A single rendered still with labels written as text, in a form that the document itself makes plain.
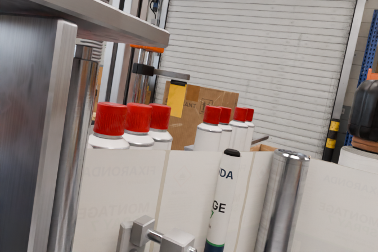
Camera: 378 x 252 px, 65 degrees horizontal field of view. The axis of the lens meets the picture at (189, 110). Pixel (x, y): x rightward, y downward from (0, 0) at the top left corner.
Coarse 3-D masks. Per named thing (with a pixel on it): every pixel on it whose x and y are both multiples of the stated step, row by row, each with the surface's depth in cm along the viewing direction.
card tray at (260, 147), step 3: (261, 144) 162; (252, 147) 147; (255, 147) 153; (258, 147) 158; (261, 147) 162; (264, 147) 161; (267, 147) 160; (270, 147) 160; (273, 147) 159; (276, 147) 158; (252, 150) 148; (255, 150) 154; (258, 150) 160; (261, 150) 162; (264, 150) 161; (267, 150) 160; (270, 150) 160; (273, 150) 159; (309, 156) 151
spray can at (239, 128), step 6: (240, 108) 75; (234, 114) 77; (240, 114) 75; (246, 114) 76; (234, 120) 76; (240, 120) 75; (234, 126) 75; (240, 126) 75; (246, 126) 76; (234, 132) 75; (240, 132) 75; (246, 132) 76; (234, 138) 75; (240, 138) 75; (234, 144) 75; (240, 144) 75; (240, 150) 76
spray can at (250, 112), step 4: (248, 108) 80; (248, 112) 80; (252, 112) 80; (248, 116) 80; (252, 116) 81; (248, 120) 80; (252, 120) 81; (248, 124) 80; (252, 124) 80; (248, 128) 80; (252, 128) 80; (248, 132) 80; (252, 132) 81; (248, 136) 80; (252, 136) 81; (248, 140) 80; (248, 144) 80; (244, 148) 80; (248, 148) 81
